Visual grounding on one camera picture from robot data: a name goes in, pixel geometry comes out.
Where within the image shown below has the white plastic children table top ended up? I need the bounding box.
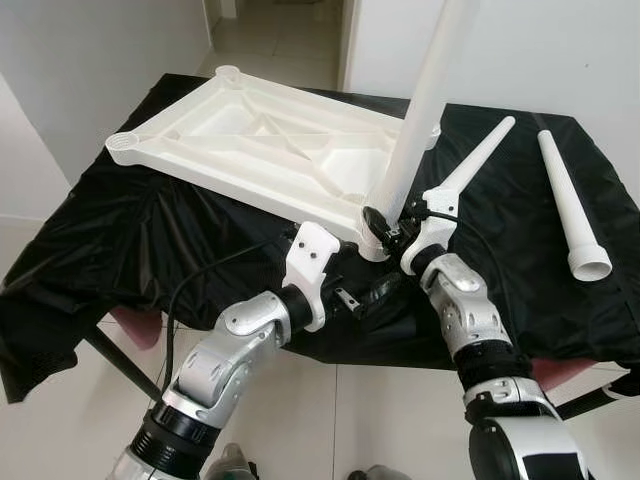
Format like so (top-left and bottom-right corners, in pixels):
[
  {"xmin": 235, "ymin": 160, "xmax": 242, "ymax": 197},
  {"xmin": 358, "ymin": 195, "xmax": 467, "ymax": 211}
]
[{"xmin": 105, "ymin": 65, "xmax": 441, "ymax": 263}]

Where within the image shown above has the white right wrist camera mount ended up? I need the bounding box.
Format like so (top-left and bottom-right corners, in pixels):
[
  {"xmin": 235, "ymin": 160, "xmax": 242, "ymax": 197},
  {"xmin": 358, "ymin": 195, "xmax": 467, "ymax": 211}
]
[{"xmin": 400, "ymin": 188, "xmax": 463, "ymax": 276}]

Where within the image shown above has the grey robot left foot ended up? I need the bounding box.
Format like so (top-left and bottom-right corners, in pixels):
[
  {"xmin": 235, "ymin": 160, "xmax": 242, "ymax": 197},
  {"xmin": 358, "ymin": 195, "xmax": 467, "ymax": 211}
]
[{"xmin": 205, "ymin": 445, "xmax": 259, "ymax": 480}]

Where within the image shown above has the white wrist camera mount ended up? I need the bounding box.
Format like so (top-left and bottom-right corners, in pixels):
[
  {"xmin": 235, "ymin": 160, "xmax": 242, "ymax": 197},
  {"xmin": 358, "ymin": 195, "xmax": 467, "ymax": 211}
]
[
  {"xmin": 400, "ymin": 188, "xmax": 463, "ymax": 276},
  {"xmin": 283, "ymin": 221, "xmax": 341, "ymax": 333}
]

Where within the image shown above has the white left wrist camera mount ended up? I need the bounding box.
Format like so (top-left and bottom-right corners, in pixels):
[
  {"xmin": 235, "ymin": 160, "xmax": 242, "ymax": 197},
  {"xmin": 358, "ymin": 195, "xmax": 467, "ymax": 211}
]
[{"xmin": 283, "ymin": 221, "xmax": 341, "ymax": 333}]

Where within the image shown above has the grey robot right foot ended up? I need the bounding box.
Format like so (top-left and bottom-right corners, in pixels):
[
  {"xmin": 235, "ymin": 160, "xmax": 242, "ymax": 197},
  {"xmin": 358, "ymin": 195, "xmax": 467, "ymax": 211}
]
[{"xmin": 345, "ymin": 465, "xmax": 411, "ymax": 480}]

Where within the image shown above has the grey robot foot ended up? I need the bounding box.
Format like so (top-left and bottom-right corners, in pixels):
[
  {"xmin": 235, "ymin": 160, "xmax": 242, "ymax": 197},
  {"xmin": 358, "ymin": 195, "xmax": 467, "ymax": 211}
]
[
  {"xmin": 345, "ymin": 465, "xmax": 411, "ymax": 480},
  {"xmin": 205, "ymin": 445, "xmax": 259, "ymax": 480}
]

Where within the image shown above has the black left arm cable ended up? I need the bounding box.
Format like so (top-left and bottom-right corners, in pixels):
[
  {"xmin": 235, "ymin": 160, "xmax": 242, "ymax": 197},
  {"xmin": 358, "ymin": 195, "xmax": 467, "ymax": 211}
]
[{"xmin": 165, "ymin": 235, "xmax": 296, "ymax": 396}]

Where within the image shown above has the black table cloth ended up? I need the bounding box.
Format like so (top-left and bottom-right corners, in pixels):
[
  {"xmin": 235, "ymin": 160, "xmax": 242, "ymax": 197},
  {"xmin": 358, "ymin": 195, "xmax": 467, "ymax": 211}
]
[{"xmin": 0, "ymin": 72, "xmax": 640, "ymax": 406}]

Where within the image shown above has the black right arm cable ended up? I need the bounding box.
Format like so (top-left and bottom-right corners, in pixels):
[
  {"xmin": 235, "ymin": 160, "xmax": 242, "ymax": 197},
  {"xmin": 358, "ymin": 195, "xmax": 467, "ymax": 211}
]
[{"xmin": 410, "ymin": 205, "xmax": 501, "ymax": 301}]

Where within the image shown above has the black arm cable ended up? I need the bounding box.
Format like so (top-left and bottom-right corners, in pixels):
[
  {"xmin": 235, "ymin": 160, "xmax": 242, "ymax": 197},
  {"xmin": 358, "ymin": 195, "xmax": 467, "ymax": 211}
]
[
  {"xmin": 410, "ymin": 205, "xmax": 501, "ymax": 301},
  {"xmin": 165, "ymin": 235, "xmax": 296, "ymax": 396}
]

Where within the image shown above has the white plastic table leg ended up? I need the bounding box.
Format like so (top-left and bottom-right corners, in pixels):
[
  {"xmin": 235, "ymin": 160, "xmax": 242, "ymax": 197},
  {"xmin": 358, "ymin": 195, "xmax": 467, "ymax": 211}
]
[
  {"xmin": 537, "ymin": 129, "xmax": 613, "ymax": 283},
  {"xmin": 425, "ymin": 116, "xmax": 518, "ymax": 206},
  {"xmin": 378, "ymin": 0, "xmax": 481, "ymax": 223}
]

